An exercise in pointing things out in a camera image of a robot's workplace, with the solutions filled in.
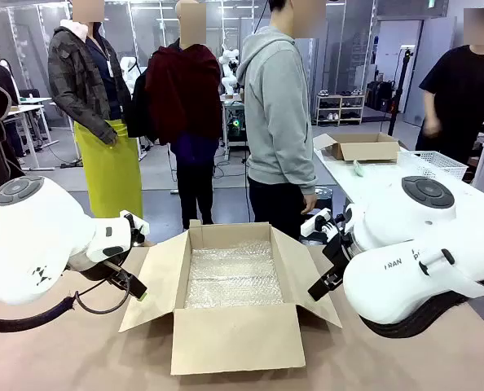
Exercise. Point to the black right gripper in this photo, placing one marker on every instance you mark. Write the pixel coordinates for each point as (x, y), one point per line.
(339, 252)

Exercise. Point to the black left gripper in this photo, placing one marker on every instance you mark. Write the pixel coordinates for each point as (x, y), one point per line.
(99, 271)

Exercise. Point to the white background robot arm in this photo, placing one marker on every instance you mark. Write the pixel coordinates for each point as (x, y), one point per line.
(128, 71)
(229, 69)

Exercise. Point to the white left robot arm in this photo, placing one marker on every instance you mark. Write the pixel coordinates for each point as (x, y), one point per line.
(34, 228)

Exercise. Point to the gray sleeved right forearm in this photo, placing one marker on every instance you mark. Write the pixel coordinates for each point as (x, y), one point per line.
(307, 171)

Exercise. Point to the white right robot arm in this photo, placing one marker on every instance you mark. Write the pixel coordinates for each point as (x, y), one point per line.
(409, 260)

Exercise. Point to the gray hoodie person right hand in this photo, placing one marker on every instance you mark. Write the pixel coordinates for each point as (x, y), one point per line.
(309, 203)

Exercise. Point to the black t-shirt person right hand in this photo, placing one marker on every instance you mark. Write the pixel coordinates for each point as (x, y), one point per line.
(431, 128)

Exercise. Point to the clear bubble wrap sheet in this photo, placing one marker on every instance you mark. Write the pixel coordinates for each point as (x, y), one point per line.
(234, 277)

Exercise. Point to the large open cardboard box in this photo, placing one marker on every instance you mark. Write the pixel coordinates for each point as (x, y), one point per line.
(238, 338)

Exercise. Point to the white table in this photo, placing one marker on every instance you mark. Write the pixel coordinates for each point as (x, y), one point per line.
(372, 183)

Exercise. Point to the small open cardboard box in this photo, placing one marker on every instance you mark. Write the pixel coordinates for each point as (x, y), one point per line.
(368, 150)

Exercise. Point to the white plastic mesh basket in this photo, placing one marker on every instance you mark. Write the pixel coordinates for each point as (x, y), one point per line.
(433, 163)

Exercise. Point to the white shoe rack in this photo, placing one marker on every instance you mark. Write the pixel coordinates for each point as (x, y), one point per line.
(340, 110)

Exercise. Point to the person in gray hoodie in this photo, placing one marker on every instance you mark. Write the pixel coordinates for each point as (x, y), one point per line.
(270, 114)

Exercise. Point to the metal rack with computer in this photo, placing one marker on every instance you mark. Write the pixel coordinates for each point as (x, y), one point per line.
(236, 122)

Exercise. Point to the mannequin maroon cloak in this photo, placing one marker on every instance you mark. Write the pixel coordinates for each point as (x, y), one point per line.
(185, 97)

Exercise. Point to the black suitcase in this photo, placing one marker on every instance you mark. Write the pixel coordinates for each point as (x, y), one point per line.
(378, 95)

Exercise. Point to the white office desk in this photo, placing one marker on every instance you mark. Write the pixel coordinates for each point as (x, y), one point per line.
(26, 108)

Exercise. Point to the black tripod stand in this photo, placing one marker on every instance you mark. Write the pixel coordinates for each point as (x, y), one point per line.
(401, 89)

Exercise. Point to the person in black t-shirt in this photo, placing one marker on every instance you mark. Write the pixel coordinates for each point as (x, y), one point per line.
(466, 89)

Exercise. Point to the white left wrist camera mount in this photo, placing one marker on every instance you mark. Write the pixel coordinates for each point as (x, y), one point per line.
(138, 230)

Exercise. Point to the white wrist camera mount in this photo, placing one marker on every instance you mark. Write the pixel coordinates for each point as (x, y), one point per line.
(138, 230)
(313, 224)

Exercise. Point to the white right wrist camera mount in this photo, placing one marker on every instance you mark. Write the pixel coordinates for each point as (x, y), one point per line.
(313, 224)

